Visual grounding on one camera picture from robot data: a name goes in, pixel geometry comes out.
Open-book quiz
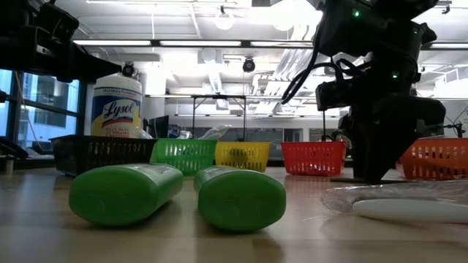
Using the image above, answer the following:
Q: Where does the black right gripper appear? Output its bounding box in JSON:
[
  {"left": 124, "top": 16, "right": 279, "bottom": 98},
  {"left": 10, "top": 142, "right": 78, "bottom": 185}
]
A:
[{"left": 338, "top": 95, "right": 448, "bottom": 183}]

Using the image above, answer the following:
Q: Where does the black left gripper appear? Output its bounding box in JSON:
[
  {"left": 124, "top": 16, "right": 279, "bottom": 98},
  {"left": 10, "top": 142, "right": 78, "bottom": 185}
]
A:
[{"left": 0, "top": 21, "right": 123, "bottom": 87}]

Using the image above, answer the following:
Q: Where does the red white bagged toothbrush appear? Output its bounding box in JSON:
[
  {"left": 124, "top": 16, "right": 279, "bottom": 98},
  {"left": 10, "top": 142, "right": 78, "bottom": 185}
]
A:
[{"left": 320, "top": 180, "right": 468, "bottom": 224}]

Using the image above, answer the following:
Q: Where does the blue white bagged toothbrush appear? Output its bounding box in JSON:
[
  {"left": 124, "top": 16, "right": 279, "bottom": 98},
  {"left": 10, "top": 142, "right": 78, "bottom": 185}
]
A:
[
  {"left": 134, "top": 127, "right": 155, "bottom": 140},
  {"left": 199, "top": 124, "right": 232, "bottom": 141}
]

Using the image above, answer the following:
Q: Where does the green shampoo bottle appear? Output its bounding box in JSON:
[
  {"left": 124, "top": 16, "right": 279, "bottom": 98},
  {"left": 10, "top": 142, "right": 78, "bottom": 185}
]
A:
[
  {"left": 68, "top": 163, "right": 184, "bottom": 226},
  {"left": 193, "top": 165, "right": 287, "bottom": 233}
]

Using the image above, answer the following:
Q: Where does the Lysol wipes canister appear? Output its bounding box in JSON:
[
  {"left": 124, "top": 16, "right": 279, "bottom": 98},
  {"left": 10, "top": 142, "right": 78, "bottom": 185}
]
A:
[{"left": 90, "top": 72, "right": 143, "bottom": 139}]

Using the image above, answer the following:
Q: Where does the orange plastic basket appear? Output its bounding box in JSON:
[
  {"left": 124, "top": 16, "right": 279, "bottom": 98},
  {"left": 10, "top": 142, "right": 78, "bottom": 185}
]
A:
[{"left": 396, "top": 137, "right": 468, "bottom": 181}]

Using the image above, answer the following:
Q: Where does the large window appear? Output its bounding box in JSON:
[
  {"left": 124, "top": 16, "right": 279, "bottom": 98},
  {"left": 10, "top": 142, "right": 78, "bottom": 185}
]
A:
[{"left": 0, "top": 69, "right": 88, "bottom": 158}]

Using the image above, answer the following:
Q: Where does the red plastic basket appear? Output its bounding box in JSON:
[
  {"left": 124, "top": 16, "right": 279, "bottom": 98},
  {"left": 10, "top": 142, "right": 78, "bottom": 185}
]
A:
[{"left": 280, "top": 141, "right": 347, "bottom": 177}]

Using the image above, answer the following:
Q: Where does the black monitor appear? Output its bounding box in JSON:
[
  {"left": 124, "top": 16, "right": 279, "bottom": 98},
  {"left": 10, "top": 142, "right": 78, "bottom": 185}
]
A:
[
  {"left": 148, "top": 115, "right": 170, "bottom": 140},
  {"left": 423, "top": 118, "right": 445, "bottom": 140}
]

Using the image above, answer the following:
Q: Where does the black plastic basket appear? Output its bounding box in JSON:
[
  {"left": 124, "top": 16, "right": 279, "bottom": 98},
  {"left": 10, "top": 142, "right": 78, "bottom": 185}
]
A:
[{"left": 49, "top": 134, "right": 159, "bottom": 177}]

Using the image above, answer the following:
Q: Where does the overhead LED light bar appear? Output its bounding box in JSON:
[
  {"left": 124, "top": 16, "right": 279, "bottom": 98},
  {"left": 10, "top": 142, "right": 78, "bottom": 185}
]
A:
[{"left": 72, "top": 37, "right": 468, "bottom": 51}]

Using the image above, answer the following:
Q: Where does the green plastic basket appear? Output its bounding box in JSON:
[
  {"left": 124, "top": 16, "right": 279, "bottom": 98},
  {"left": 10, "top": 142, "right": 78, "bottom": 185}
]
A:
[{"left": 149, "top": 137, "right": 219, "bottom": 176}]

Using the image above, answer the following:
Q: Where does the yellow plastic basket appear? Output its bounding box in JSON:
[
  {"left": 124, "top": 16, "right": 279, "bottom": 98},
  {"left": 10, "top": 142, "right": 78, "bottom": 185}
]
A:
[{"left": 214, "top": 141, "right": 272, "bottom": 172}]

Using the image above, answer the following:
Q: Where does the round pendant lamp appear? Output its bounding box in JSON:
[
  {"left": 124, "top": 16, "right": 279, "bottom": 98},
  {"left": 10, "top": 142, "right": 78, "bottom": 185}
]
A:
[{"left": 214, "top": 5, "right": 235, "bottom": 31}]

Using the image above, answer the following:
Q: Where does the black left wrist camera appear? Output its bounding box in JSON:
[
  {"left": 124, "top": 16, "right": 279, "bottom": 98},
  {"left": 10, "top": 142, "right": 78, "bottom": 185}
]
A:
[{"left": 36, "top": 1, "right": 80, "bottom": 41}]

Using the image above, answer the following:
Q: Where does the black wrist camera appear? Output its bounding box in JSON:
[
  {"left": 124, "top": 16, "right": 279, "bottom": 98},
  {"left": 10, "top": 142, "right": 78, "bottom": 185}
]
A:
[
  {"left": 314, "top": 80, "right": 354, "bottom": 112},
  {"left": 36, "top": 1, "right": 80, "bottom": 41}
]

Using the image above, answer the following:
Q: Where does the yellow cable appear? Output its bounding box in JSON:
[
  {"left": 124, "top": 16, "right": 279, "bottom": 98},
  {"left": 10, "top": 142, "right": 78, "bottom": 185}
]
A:
[{"left": 14, "top": 71, "right": 43, "bottom": 150}]

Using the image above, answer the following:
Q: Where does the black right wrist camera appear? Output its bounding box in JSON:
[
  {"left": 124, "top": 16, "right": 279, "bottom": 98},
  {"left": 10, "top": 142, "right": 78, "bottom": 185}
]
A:
[{"left": 314, "top": 80, "right": 354, "bottom": 112}]

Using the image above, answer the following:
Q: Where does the distant black station frame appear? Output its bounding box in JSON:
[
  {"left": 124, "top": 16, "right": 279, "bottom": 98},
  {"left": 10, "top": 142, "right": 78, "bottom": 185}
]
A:
[{"left": 189, "top": 94, "right": 326, "bottom": 142}]

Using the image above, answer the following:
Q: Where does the black overhead camera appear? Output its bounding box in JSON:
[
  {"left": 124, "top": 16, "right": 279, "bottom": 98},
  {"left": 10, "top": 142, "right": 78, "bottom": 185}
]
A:
[{"left": 242, "top": 57, "right": 257, "bottom": 74}]

